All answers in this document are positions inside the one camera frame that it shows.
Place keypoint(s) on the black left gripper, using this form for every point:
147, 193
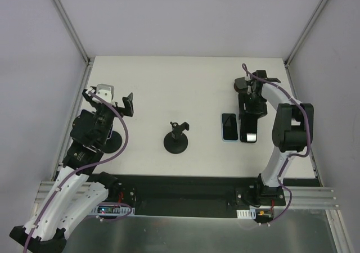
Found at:
111, 108

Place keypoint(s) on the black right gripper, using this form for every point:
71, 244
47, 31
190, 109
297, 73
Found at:
251, 108

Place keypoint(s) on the black cased smartphone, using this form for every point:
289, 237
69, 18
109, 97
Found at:
248, 128

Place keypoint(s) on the brown base phone stand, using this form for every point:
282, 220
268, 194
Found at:
242, 85

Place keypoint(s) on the light blue smartphone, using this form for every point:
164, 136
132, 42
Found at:
229, 127

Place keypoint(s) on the black round base phone stand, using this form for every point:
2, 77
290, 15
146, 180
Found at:
113, 143

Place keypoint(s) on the black clamp phone stand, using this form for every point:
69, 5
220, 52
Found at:
176, 141

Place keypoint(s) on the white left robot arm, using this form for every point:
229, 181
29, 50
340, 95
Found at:
97, 138

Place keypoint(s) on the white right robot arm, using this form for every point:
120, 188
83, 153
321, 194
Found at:
292, 132

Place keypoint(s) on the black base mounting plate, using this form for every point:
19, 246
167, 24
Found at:
104, 191

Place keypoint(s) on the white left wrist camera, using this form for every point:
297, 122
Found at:
103, 91

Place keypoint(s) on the aluminium front rail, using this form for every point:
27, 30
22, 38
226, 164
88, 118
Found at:
145, 196

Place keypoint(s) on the aluminium frame post left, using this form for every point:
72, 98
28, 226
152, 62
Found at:
69, 27

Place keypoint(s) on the aluminium frame post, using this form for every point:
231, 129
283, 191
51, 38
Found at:
69, 27
321, 5

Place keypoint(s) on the aluminium frame post right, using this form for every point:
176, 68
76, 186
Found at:
321, 5

